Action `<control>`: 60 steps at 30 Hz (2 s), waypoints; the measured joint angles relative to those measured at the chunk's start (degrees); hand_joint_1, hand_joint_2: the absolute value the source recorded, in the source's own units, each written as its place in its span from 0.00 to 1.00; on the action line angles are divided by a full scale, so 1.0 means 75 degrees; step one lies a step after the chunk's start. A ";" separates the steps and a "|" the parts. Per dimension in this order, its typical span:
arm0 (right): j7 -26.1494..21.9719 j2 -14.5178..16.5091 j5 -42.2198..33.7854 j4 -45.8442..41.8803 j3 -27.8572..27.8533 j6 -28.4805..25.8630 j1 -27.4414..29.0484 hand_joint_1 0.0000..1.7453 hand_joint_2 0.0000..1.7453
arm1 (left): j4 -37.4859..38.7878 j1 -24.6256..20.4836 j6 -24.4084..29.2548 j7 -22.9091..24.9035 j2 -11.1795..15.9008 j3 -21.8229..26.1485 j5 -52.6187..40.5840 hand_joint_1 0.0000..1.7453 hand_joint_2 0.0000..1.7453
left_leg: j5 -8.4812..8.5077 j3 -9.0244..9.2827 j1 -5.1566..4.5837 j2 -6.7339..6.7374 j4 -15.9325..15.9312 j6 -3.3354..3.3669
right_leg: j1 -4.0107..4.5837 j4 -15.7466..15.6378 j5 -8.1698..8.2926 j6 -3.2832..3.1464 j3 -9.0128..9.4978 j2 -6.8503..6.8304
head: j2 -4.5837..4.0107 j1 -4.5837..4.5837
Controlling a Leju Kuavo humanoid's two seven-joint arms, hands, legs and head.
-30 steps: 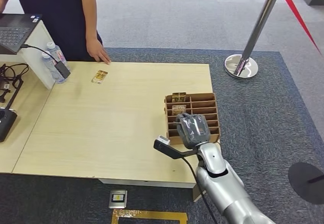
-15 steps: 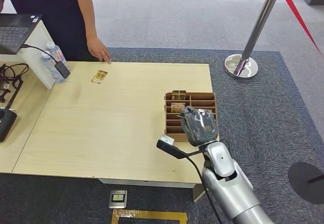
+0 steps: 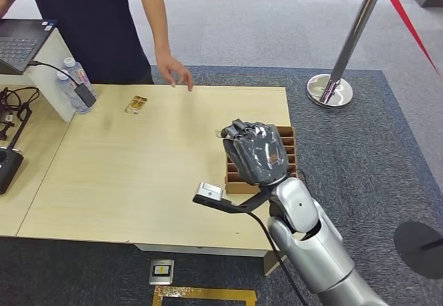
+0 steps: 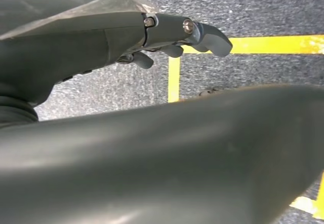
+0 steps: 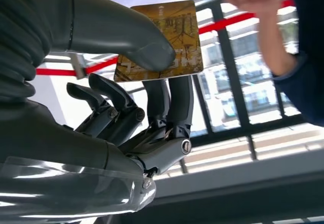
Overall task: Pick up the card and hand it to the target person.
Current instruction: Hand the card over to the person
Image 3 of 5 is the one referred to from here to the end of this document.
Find black laptop power cable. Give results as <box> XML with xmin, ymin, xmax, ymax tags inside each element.
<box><xmin>28</xmin><ymin>60</ymin><xmax>81</xmax><ymax>87</ymax></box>

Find chrome stanchion post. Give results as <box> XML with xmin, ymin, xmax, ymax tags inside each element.
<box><xmin>320</xmin><ymin>0</ymin><xmax>388</xmax><ymax>105</ymax></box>

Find chrome stanchion base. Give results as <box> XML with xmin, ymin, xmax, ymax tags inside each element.
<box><xmin>306</xmin><ymin>73</ymin><xmax>354</xmax><ymax>109</ymax></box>

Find black round floor base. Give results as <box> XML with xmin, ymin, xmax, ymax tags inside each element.
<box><xmin>393</xmin><ymin>221</ymin><xmax>443</xmax><ymax>280</ymax></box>

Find black power adapter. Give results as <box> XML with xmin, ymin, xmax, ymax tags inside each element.
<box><xmin>74</xmin><ymin>82</ymin><xmax>97</xmax><ymax>109</ymax></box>

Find black desk device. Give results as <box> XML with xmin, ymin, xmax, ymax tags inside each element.
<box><xmin>0</xmin><ymin>107</ymin><xmax>32</xmax><ymax>196</ymax></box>

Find yellow floor tape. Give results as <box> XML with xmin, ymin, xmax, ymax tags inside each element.
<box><xmin>152</xmin><ymin>285</ymin><xmax>257</xmax><ymax>306</ymax></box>

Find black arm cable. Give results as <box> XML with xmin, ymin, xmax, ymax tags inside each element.
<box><xmin>247</xmin><ymin>211</ymin><xmax>309</xmax><ymax>306</ymax></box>

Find white laptop stand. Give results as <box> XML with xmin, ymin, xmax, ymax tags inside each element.
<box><xmin>0</xmin><ymin>28</ymin><xmax>76</xmax><ymax>124</ymax></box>

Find clear water bottle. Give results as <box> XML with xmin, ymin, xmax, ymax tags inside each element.
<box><xmin>57</xmin><ymin>71</ymin><xmax>91</xmax><ymax>116</ymax></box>
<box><xmin>63</xmin><ymin>57</ymin><xmax>97</xmax><ymax>100</ymax></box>

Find silver floor socket plate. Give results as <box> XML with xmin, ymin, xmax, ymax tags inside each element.
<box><xmin>149</xmin><ymin>259</ymin><xmax>175</xmax><ymax>287</ymax></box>

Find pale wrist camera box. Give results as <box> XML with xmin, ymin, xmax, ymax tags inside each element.
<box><xmin>197</xmin><ymin>182</ymin><xmax>224</xmax><ymax>203</ymax></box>

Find dark laptop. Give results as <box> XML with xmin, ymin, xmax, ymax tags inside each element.
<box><xmin>0</xmin><ymin>18</ymin><xmax>58</xmax><ymax>75</ymax></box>

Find person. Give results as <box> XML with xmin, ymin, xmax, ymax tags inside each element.
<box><xmin>0</xmin><ymin>0</ymin><xmax>193</xmax><ymax>93</ymax></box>

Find person's left hand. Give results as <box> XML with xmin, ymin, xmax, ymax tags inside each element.
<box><xmin>155</xmin><ymin>52</ymin><xmax>193</xmax><ymax>93</ymax></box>

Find tangled black cables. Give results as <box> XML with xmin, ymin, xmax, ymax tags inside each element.
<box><xmin>0</xmin><ymin>86</ymin><xmax>40</xmax><ymax>142</ymax></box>

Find black camera bracket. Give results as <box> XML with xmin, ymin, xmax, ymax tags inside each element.
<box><xmin>192</xmin><ymin>189</ymin><xmax>274</xmax><ymax>215</ymax></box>

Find short red barrier belt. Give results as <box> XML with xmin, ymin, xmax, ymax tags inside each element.
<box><xmin>380</xmin><ymin>0</ymin><xmax>438</xmax><ymax>73</ymax></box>

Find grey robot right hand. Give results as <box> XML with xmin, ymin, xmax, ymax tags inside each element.
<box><xmin>220</xmin><ymin>119</ymin><xmax>289</xmax><ymax>188</ymax></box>

